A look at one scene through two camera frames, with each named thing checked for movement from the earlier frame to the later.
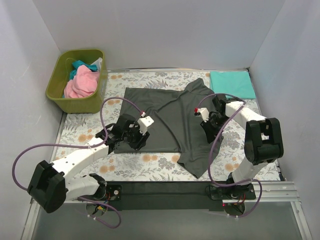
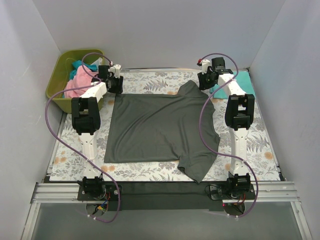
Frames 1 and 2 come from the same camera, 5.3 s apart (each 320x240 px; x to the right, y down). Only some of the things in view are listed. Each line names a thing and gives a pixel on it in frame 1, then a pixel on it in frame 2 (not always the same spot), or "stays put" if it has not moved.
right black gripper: [208, 128] to [204, 81]
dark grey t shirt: [168, 116] stays put
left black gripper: [139, 141] to [116, 85]
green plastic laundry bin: [60, 76] stays put
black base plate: [185, 196] stays put
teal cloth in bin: [76, 64] stays put
